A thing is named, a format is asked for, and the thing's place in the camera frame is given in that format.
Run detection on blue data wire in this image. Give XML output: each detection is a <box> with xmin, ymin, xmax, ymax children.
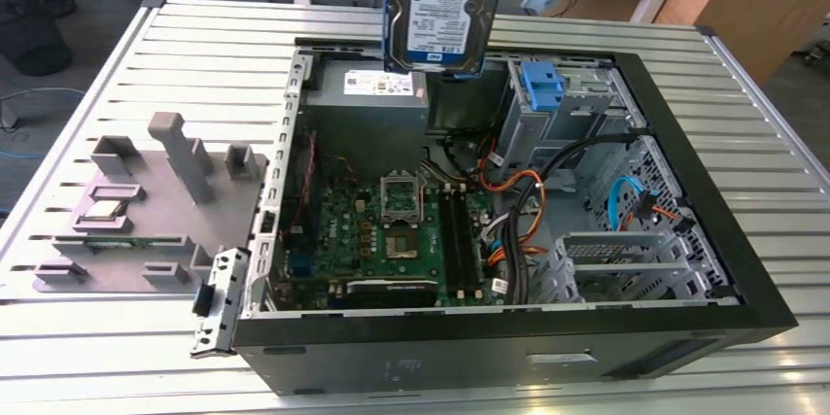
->
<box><xmin>611</xmin><ymin>174</ymin><xmax>650</xmax><ymax>231</ymax></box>

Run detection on hard disk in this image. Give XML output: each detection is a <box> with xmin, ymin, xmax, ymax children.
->
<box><xmin>378</xmin><ymin>0</ymin><xmax>518</xmax><ymax>81</ymax></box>

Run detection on silver expansion slot bracket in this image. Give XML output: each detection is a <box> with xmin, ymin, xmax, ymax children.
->
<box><xmin>190</xmin><ymin>245</ymin><xmax>254</xmax><ymax>359</ymax></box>

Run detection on black mesh waste bin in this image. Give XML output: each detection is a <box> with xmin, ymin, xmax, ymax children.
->
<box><xmin>0</xmin><ymin>0</ymin><xmax>78</xmax><ymax>79</ymax></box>

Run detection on CPU socket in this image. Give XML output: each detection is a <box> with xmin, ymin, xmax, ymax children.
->
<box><xmin>385</xmin><ymin>231</ymin><xmax>422</xmax><ymax>261</ymax></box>

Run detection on black RAM slot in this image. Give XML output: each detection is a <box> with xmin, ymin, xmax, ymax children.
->
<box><xmin>457</xmin><ymin>182</ymin><xmax>486</xmax><ymax>300</ymax></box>
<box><xmin>439</xmin><ymin>182</ymin><xmax>467</xmax><ymax>300</ymax></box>

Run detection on black graphics card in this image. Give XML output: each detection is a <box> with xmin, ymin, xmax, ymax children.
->
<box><xmin>327</xmin><ymin>277</ymin><xmax>441</xmax><ymax>310</ymax></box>

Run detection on orange power wire black plug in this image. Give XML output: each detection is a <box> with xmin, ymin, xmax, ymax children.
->
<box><xmin>633</xmin><ymin>192</ymin><xmax>699</xmax><ymax>237</ymax></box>

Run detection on silver optical drive cage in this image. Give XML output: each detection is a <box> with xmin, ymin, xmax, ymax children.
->
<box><xmin>497</xmin><ymin>58</ymin><xmax>647</xmax><ymax>178</ymax></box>

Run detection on blue floor cable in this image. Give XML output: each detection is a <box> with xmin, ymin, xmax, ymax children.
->
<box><xmin>0</xmin><ymin>86</ymin><xmax>87</xmax><ymax>161</ymax></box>

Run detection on blue plastic drive latch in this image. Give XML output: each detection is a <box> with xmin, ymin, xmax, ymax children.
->
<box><xmin>521</xmin><ymin>59</ymin><xmax>565</xmax><ymax>114</ymax></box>

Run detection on white metal post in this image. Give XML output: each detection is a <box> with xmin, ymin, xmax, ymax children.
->
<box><xmin>0</xmin><ymin>91</ymin><xmax>20</xmax><ymax>130</ymax></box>

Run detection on orange yellow power wires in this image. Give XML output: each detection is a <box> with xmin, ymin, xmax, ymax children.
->
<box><xmin>478</xmin><ymin>169</ymin><xmax>551</xmax><ymax>260</ymax></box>

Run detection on black PC case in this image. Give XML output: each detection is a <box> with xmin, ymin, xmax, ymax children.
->
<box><xmin>230</xmin><ymin>35</ymin><xmax>800</xmax><ymax>397</ymax></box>

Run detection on green RAM stick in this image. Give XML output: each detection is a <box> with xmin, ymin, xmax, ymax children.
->
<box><xmin>80</xmin><ymin>235</ymin><xmax>158</xmax><ymax>249</ymax></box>

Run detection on blue expansion slot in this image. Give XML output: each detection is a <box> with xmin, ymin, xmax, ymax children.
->
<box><xmin>290</xmin><ymin>249</ymin><xmax>315</xmax><ymax>280</ymax></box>

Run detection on thin red wire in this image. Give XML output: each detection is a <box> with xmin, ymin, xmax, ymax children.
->
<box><xmin>288</xmin><ymin>131</ymin><xmax>319</xmax><ymax>236</ymax></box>

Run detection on green motherboard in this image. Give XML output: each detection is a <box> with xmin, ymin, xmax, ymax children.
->
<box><xmin>268</xmin><ymin>169</ymin><xmax>501</xmax><ymax>312</ymax></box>

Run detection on silver CPU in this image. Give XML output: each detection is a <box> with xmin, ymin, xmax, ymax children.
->
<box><xmin>80</xmin><ymin>198</ymin><xmax>126</xmax><ymax>222</ymax></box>

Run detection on grey power supply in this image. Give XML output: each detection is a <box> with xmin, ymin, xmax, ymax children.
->
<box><xmin>300</xmin><ymin>58</ymin><xmax>434</xmax><ymax>178</ymax></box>

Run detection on metal socket cover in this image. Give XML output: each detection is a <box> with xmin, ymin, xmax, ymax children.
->
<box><xmin>378</xmin><ymin>169</ymin><xmax>429</xmax><ymax>229</ymax></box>

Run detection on grey parts rack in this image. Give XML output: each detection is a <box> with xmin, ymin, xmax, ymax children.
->
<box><xmin>28</xmin><ymin>111</ymin><xmax>271</xmax><ymax>295</ymax></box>

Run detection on black cable bundle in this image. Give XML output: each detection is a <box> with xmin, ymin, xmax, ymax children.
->
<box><xmin>505</xmin><ymin>132</ymin><xmax>653</xmax><ymax>305</ymax></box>

